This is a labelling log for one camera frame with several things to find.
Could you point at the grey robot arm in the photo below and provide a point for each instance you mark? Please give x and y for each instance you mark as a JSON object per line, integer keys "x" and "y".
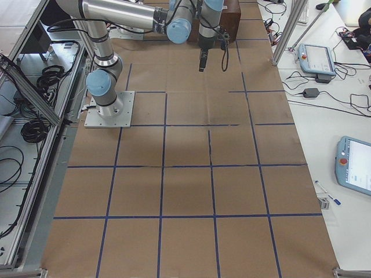
{"x": 175, "y": 22}

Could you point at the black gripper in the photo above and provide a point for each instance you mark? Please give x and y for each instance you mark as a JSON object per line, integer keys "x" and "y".
{"x": 206, "y": 41}

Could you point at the blue pen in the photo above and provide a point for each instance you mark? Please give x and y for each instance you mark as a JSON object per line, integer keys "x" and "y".
{"x": 335, "y": 200}

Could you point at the dark wooden drawer cabinet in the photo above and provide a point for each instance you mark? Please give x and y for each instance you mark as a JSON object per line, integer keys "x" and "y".
{"x": 230, "y": 18}

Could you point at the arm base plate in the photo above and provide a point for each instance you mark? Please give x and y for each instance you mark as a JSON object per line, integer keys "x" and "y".
{"x": 119, "y": 114}

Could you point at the blue teach pendant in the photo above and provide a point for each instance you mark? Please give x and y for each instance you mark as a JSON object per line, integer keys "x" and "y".
{"x": 315, "y": 59}
{"x": 352, "y": 164}

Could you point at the brown paper table cover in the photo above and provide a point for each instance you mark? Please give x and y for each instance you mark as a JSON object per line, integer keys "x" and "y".
{"x": 209, "y": 181}

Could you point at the small black power brick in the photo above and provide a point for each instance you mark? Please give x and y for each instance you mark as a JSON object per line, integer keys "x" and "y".
{"x": 311, "y": 93}

